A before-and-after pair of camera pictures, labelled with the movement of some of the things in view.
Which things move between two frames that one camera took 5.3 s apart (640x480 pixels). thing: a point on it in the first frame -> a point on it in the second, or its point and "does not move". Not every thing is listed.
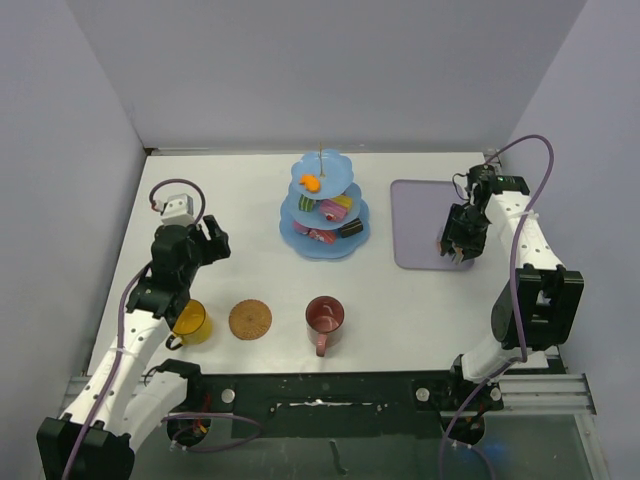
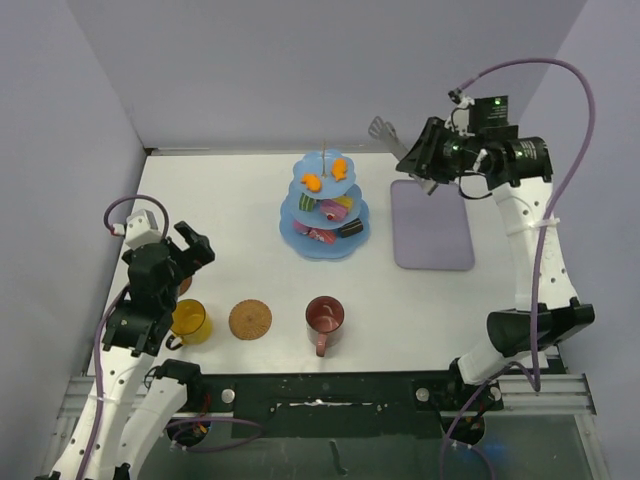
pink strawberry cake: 332,210 does not move
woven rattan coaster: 249,319 does not move
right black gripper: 471,245 -> 423,158
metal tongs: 458,252 -> 386,131
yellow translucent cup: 193,327 does not move
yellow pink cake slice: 343,200 does not move
